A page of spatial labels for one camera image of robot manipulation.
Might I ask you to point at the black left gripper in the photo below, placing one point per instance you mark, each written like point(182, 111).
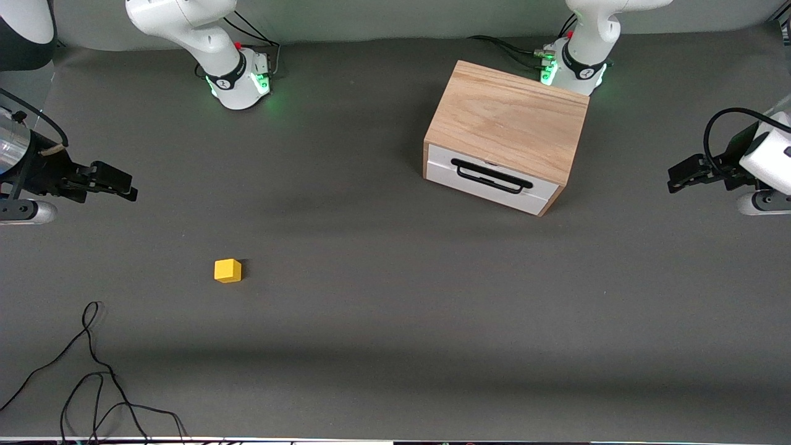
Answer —
point(733, 156)

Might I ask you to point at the wooden cabinet casing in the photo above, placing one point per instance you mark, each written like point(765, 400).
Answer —
point(507, 117)

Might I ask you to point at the yellow cube block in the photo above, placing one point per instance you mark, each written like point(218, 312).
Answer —
point(227, 271)

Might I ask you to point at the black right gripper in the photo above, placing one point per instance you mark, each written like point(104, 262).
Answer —
point(44, 167)

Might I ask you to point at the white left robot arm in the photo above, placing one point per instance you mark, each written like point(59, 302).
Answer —
point(593, 31)

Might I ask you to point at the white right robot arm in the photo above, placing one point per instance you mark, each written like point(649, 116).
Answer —
point(185, 25)

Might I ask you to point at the dark grey table cloth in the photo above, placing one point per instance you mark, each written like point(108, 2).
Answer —
point(395, 309)

